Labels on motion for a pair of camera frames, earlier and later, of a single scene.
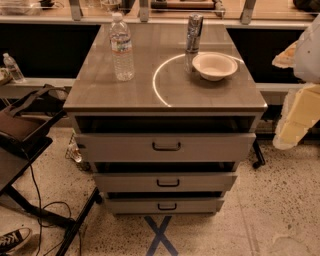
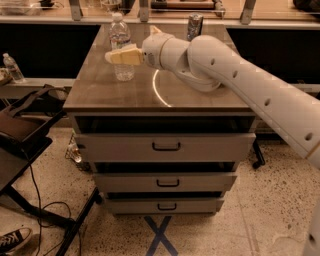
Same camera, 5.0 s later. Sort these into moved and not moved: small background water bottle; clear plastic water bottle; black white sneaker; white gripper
Moved: white gripper
Not moved: clear plastic water bottle; small background water bottle; black white sneaker
